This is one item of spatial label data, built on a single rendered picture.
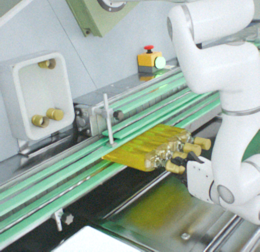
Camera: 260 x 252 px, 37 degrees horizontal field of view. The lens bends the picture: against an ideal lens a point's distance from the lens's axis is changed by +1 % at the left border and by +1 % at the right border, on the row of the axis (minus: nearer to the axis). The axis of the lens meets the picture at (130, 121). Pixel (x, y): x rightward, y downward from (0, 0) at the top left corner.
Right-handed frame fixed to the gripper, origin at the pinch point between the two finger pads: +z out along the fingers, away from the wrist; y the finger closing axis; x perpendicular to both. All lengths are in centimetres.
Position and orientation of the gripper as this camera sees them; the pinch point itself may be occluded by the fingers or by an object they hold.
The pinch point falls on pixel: (179, 167)
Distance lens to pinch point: 109.3
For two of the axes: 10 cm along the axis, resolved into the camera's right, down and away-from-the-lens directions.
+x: -8.2, 2.7, -5.1
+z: -5.7, -2.4, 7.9
